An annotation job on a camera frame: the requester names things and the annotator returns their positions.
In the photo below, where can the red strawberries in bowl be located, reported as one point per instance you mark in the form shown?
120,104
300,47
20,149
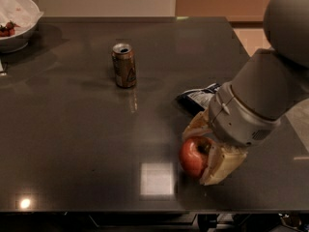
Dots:
8,30

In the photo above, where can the brown soda can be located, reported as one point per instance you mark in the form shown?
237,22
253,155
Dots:
124,65

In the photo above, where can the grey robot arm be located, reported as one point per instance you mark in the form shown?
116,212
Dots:
276,79

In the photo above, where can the white bowl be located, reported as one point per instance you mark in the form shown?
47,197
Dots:
19,40

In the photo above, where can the blue chip bag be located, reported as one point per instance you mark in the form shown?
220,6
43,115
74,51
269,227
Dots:
197,100

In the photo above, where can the white napkin in bowl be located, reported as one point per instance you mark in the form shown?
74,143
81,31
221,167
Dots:
24,13

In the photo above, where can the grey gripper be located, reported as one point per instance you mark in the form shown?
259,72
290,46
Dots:
238,120

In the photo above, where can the red apple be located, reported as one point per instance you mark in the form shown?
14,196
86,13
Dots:
194,155

